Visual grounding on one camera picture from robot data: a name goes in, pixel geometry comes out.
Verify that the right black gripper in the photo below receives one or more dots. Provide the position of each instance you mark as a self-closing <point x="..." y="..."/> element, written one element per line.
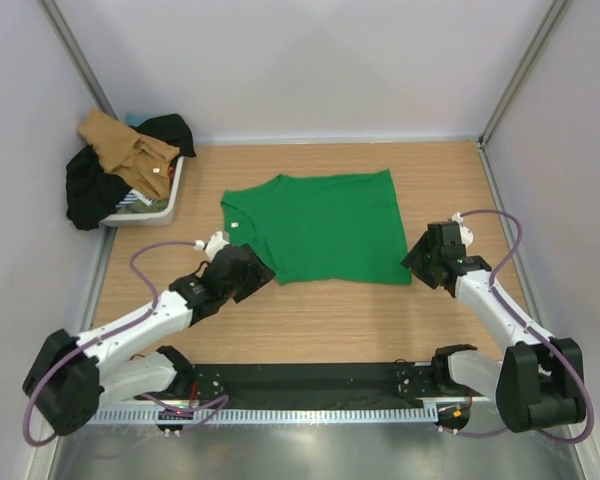
<point x="414" y="261"/>

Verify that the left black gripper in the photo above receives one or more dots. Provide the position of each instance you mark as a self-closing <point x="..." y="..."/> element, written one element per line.
<point x="257" y="275"/>

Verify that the green tank top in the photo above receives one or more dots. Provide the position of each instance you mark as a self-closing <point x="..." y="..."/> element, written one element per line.
<point x="344" y="227"/>

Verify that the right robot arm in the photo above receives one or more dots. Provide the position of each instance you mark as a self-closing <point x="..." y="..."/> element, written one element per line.
<point x="539" y="382"/>

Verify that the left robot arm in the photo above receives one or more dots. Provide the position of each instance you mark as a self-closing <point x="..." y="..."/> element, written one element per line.
<point x="75" y="375"/>

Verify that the tan tank top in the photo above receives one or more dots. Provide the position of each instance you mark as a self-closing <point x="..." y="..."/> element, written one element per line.
<point x="140" y="160"/>

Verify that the black tank top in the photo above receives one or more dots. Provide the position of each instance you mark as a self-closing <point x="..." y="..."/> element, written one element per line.
<point x="171" y="129"/>

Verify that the white laundry bin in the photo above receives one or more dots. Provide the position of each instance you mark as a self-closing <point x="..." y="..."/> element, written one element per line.
<point x="157" y="219"/>

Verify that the camouflage garment in bin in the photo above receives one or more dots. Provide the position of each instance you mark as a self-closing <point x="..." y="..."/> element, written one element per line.
<point x="153" y="206"/>

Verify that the striped garment in bin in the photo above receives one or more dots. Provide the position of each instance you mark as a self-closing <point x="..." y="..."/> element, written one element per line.
<point x="131" y="197"/>

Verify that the black garment over bin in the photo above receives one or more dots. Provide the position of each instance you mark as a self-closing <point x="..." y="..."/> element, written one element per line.
<point x="91" y="193"/>

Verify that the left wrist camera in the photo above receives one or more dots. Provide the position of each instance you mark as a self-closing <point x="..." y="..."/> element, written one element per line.
<point x="216" y="242"/>

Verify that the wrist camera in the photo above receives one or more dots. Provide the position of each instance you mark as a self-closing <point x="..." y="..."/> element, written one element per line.
<point x="466" y="234"/>
<point x="216" y="242"/>

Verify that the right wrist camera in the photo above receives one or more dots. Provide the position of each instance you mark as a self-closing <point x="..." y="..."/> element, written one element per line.
<point x="466" y="234"/>

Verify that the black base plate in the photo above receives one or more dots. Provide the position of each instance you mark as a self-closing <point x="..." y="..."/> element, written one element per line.
<point x="365" y="388"/>

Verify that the slotted cable duct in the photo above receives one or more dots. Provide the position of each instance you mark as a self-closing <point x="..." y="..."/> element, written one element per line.
<point x="150" y="414"/>

